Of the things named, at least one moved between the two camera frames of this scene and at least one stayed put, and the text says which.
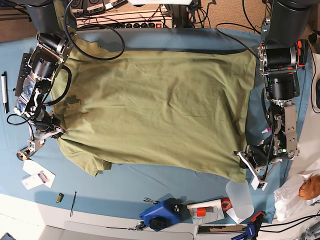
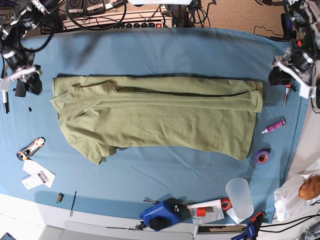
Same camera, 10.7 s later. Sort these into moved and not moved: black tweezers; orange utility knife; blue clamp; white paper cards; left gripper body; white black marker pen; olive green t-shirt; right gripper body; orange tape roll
Moved: right gripper body; left gripper body; olive green t-shirt
Not moved: white paper cards; orange tape roll; blue clamp; black tweezers; white black marker pen; orange utility knife
